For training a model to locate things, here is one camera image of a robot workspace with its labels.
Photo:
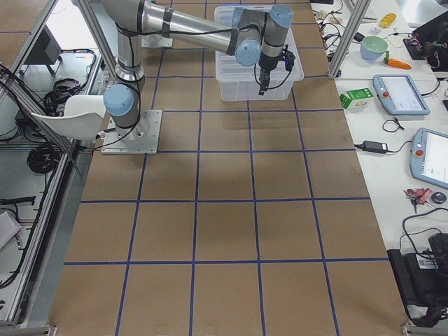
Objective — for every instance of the teach pendant tablet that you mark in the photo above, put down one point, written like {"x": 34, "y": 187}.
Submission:
{"x": 428, "y": 158}
{"x": 399, "y": 95}

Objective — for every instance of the clear plastic box lid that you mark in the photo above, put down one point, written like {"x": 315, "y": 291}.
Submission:
{"x": 261, "y": 29}

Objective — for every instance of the white chair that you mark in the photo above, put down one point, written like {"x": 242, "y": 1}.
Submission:
{"x": 82, "y": 119}

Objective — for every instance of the red keychain keys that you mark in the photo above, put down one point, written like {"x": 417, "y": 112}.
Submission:
{"x": 418, "y": 196}

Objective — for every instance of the wrist camera black housing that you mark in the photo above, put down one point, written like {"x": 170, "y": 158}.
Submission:
{"x": 288, "y": 58}

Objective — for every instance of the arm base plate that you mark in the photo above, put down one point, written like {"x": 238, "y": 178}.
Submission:
{"x": 156, "y": 41}
{"x": 143, "y": 138}

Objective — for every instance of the toy corn cob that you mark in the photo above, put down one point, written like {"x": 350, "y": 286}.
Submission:
{"x": 387, "y": 20}

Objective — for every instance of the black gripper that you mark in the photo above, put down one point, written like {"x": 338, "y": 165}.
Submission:
{"x": 267, "y": 64}

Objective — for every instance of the green white carton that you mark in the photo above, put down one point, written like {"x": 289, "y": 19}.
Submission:
{"x": 356, "y": 99}

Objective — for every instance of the black device on table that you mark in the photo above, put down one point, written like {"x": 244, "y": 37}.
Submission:
{"x": 422, "y": 279}

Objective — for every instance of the black computer mouse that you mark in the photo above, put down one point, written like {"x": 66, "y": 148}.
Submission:
{"x": 438, "y": 197}

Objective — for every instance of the toy carrot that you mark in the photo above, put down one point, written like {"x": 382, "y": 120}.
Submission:
{"x": 396, "y": 63}

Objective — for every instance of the green blue bowl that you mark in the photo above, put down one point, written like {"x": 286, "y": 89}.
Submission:
{"x": 372, "y": 47}

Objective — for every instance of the aluminium frame post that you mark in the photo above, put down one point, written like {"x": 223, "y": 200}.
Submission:
{"x": 352, "y": 26}

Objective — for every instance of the black power brick with cable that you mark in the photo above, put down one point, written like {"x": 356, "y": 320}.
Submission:
{"x": 378, "y": 147}

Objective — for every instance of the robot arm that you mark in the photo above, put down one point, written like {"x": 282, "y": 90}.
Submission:
{"x": 134, "y": 19}

